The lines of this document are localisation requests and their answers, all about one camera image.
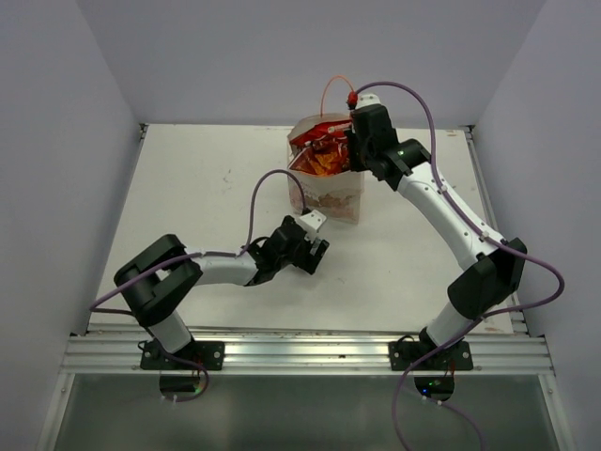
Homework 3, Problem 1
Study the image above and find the white paper bag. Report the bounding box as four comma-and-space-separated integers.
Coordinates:
286, 90, 364, 225

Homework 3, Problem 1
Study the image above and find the aluminium mounting rail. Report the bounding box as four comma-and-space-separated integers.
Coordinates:
60, 324, 554, 376

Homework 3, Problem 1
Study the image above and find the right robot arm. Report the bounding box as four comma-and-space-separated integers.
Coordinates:
347, 101, 526, 369

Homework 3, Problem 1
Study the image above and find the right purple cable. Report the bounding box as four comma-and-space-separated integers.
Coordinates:
356, 81, 565, 451

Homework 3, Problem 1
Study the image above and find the red Doritos chip bag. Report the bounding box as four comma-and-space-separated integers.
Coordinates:
287, 118, 351, 177

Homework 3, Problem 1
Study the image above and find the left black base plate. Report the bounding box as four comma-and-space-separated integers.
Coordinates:
137, 340, 225, 371

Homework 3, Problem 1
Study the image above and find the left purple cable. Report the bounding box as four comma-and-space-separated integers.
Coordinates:
88, 169, 309, 315

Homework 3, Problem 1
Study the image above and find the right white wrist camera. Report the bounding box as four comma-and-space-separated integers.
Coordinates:
347, 92, 381, 111

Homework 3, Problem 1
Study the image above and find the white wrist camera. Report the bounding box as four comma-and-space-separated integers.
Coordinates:
296, 210, 327, 241
347, 92, 381, 111

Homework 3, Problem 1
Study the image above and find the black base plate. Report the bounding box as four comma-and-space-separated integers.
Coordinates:
137, 340, 225, 371
388, 340, 472, 372

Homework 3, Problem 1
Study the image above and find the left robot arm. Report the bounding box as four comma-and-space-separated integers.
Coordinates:
114, 210, 330, 369

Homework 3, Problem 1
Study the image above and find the purple cable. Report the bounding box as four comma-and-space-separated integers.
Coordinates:
356, 81, 565, 451
88, 169, 309, 315

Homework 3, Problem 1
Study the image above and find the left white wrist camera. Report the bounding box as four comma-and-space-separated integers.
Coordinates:
296, 210, 327, 241

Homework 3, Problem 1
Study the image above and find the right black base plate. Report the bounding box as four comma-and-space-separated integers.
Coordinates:
388, 340, 472, 372

